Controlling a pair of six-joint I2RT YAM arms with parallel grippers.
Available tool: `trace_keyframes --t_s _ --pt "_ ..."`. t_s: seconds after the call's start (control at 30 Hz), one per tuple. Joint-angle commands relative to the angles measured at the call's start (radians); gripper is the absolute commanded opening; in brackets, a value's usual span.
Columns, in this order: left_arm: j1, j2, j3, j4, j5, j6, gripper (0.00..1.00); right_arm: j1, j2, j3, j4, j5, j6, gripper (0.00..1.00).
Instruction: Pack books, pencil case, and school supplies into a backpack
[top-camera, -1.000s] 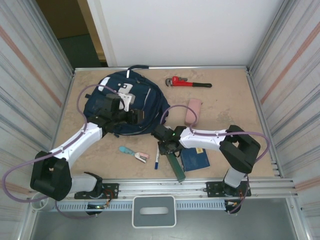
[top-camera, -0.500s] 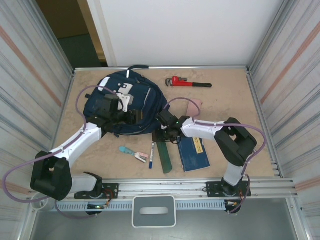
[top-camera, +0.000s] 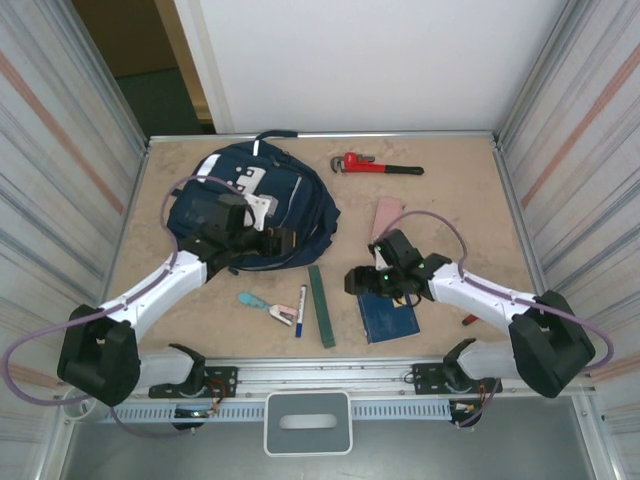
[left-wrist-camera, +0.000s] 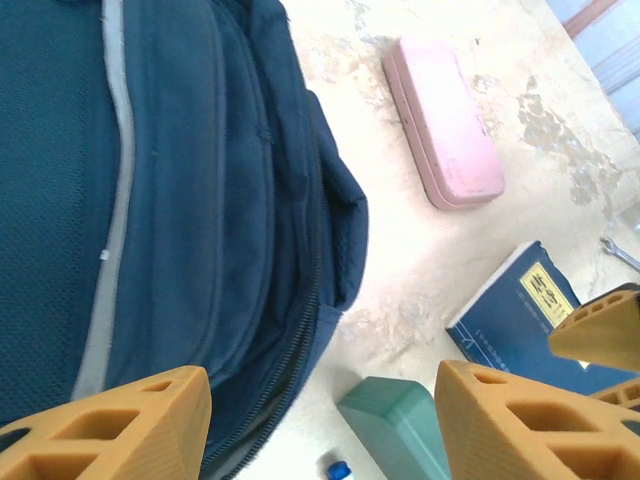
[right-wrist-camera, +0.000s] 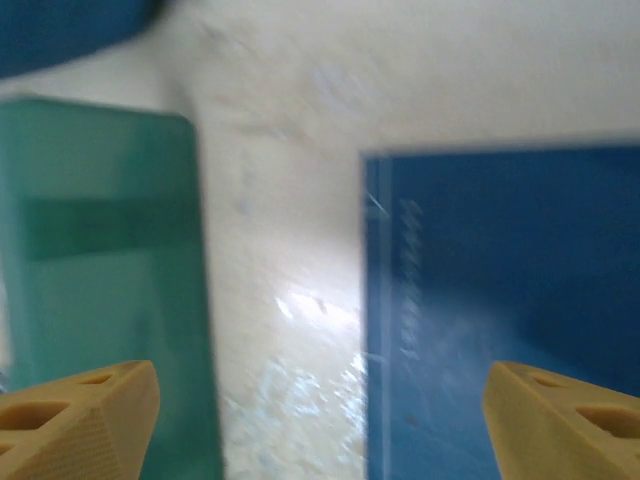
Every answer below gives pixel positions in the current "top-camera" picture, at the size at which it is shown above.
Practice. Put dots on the plain blue book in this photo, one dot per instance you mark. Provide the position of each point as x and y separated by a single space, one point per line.
390 320

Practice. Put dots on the aluminium frame post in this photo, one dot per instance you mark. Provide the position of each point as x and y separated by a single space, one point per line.
109 75
537 75

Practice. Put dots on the grey white stand base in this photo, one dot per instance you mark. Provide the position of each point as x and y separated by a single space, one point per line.
307 442

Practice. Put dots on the pink white stapler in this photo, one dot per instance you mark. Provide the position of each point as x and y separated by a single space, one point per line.
284 314

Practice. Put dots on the beige door frame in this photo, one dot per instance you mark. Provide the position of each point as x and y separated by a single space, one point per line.
182 50

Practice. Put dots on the light blue correction tape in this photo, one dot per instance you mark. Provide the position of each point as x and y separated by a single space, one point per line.
252 301

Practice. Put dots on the navy blue backpack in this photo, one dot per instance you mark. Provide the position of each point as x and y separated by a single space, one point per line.
305 210

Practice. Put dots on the pink pencil case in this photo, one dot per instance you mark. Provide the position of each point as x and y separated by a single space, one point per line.
386 215

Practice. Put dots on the small black controller board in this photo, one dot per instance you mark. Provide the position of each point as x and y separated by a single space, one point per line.
192 414
467 410

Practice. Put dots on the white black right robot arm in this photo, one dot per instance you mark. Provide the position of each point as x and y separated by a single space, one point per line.
480 300

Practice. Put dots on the dark green long box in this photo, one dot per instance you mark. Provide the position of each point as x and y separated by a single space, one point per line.
321 310

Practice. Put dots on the grey metal lower panel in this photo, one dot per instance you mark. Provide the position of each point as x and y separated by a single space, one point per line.
450 450

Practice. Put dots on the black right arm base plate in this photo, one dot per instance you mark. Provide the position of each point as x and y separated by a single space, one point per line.
425 375

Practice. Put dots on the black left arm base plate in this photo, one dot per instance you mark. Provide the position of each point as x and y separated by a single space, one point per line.
225 375

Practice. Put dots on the red pipe wrench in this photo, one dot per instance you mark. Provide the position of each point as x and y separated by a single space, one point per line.
360 164

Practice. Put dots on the white blue marker pen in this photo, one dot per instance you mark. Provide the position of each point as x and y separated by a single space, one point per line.
300 310

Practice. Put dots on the white plastic tube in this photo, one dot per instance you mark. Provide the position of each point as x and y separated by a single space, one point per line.
75 410

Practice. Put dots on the aluminium table edge rail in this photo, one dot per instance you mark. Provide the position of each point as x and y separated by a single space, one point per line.
450 135
507 185
129 200

